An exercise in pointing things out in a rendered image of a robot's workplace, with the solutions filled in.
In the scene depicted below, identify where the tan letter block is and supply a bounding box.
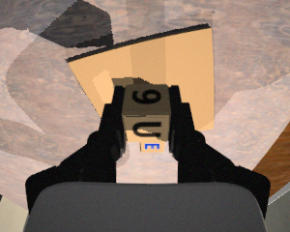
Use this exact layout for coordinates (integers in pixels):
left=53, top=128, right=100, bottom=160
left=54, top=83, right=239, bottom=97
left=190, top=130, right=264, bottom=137
left=139, top=142, right=164, bottom=152
left=122, top=84, right=171, bottom=142

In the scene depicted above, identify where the tan flat mat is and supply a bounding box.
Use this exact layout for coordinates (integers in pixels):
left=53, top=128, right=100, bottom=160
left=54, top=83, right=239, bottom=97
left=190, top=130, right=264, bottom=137
left=68, top=26, right=214, bottom=131

